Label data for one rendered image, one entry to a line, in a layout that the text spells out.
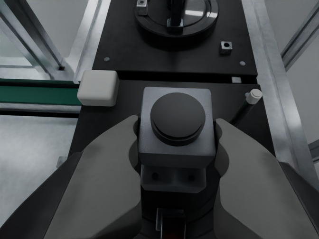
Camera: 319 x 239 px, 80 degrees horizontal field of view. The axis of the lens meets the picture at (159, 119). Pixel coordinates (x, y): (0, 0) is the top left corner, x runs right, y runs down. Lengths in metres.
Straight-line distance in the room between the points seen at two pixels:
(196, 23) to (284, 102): 0.17
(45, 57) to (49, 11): 0.36
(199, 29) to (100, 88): 0.17
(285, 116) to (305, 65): 0.25
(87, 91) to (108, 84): 0.03
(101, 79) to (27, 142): 0.16
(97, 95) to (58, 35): 0.34
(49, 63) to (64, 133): 0.10
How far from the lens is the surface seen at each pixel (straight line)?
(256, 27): 0.40
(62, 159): 0.26
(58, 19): 0.62
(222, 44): 0.32
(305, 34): 0.37
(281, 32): 0.59
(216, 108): 0.26
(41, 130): 0.35
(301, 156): 0.29
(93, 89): 0.26
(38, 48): 0.31
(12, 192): 0.34
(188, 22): 0.33
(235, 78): 0.30
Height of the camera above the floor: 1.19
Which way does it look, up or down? 63 degrees down
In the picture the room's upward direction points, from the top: 2 degrees counter-clockwise
